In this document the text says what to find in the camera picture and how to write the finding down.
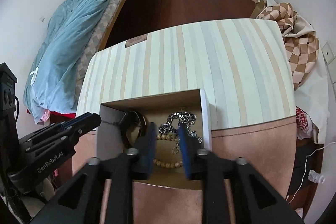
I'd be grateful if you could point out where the black smart band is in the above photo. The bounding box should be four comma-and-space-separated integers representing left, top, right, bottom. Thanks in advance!
118, 110, 147, 149

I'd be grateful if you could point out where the wooden bead bracelet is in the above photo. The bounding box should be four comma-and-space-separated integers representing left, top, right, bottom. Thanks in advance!
152, 134, 185, 169

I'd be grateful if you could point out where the small silver charm bracelet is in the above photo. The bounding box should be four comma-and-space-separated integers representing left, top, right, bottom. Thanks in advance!
187, 130, 203, 144

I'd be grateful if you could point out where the thick silver chain bracelet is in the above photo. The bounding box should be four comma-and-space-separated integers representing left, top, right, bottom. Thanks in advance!
158, 111, 198, 135

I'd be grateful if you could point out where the red bed sheet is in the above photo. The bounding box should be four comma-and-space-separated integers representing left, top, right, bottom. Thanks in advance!
41, 110, 76, 122

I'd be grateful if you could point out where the white cardboard box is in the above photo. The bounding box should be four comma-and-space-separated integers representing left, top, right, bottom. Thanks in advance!
96, 89, 212, 190

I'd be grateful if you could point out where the light blue duvet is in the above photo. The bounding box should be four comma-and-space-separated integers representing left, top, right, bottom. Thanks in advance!
23, 0, 109, 123

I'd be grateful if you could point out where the white plastic bottle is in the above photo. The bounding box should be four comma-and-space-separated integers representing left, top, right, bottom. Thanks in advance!
308, 169, 325, 184

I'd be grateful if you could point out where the red white patterned bag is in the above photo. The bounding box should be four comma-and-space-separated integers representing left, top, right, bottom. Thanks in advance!
295, 106, 319, 143

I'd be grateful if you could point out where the striped table cloth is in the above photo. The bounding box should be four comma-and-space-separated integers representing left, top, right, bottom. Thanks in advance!
76, 19, 295, 130

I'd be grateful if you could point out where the checkered mattress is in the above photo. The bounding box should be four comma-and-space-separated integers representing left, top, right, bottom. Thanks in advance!
75, 0, 126, 101

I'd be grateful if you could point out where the checkered beige blanket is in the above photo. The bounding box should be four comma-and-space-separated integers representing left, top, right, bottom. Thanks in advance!
251, 0, 319, 89

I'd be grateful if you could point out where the white charging cable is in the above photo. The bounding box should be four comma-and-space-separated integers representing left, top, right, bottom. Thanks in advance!
286, 141, 336, 201

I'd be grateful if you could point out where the white wall socket strip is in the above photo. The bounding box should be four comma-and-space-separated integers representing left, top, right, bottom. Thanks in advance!
321, 41, 336, 84

